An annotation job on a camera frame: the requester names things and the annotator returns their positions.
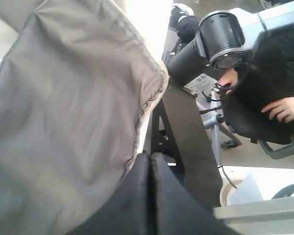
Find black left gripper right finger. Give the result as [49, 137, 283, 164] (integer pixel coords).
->
[150, 153, 238, 235]

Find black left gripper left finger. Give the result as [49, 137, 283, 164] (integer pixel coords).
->
[68, 153, 152, 235]

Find beige duffel bag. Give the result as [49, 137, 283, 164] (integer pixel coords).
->
[0, 0, 171, 235]

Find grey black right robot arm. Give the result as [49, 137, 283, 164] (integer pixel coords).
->
[167, 1, 294, 86]

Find person's bare hand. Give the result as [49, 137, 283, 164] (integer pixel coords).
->
[261, 97, 294, 123]

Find round tape roll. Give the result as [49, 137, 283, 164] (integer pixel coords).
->
[219, 180, 236, 207]

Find white paper sheet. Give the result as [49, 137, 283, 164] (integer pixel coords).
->
[229, 173, 263, 205]

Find black office chair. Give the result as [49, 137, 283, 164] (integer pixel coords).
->
[203, 97, 294, 160]

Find person in black clothes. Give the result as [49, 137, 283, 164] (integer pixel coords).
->
[220, 31, 294, 130]

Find dark table leg frame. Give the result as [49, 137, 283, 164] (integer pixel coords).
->
[148, 82, 222, 211]

